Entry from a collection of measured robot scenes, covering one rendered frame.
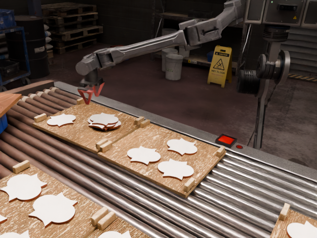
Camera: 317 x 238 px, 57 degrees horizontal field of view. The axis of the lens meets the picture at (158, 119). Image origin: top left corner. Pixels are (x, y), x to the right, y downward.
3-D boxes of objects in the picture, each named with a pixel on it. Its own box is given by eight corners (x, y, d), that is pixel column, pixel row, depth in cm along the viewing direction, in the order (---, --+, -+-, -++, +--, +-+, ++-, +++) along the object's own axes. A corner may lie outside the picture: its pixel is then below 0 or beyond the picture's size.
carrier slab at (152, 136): (148, 125, 145) (148, 122, 145) (226, 153, 125) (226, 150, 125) (97, 156, 119) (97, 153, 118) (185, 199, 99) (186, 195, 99)
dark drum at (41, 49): (32, 66, 521) (25, 13, 481) (58, 72, 497) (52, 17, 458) (3, 75, 473) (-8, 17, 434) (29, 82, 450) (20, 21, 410)
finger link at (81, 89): (99, 101, 135) (98, 81, 131) (92, 107, 129) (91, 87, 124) (85, 98, 136) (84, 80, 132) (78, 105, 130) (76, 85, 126)
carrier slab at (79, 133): (86, 103, 166) (86, 100, 165) (145, 123, 147) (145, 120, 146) (32, 126, 139) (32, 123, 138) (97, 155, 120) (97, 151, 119)
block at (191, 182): (190, 182, 105) (191, 176, 104) (195, 184, 104) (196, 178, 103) (182, 191, 100) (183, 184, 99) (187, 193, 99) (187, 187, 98)
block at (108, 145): (109, 145, 124) (109, 140, 123) (112, 147, 123) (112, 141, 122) (99, 151, 119) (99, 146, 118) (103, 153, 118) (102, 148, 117)
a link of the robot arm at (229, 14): (220, 44, 112) (215, 17, 108) (187, 49, 119) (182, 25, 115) (245, 19, 146) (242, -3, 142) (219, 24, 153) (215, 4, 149)
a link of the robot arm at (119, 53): (201, 44, 122) (195, 18, 118) (202, 47, 117) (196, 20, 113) (105, 69, 131) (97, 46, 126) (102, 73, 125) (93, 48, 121)
